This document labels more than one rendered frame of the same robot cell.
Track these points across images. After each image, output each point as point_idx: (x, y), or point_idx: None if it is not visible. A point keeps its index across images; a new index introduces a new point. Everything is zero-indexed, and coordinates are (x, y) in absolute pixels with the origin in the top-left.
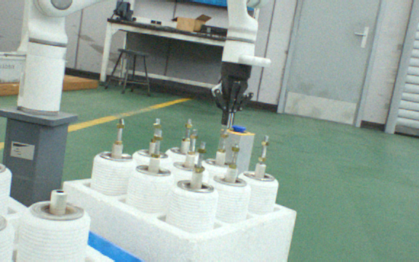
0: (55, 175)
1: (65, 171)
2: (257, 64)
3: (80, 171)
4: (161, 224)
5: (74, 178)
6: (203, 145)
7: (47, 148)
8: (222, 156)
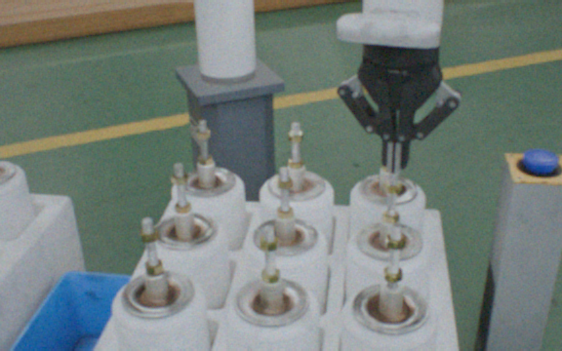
0: (244, 173)
1: (443, 140)
2: (379, 41)
3: (469, 144)
4: (111, 332)
5: (435, 158)
6: (144, 226)
7: (214, 134)
8: (384, 230)
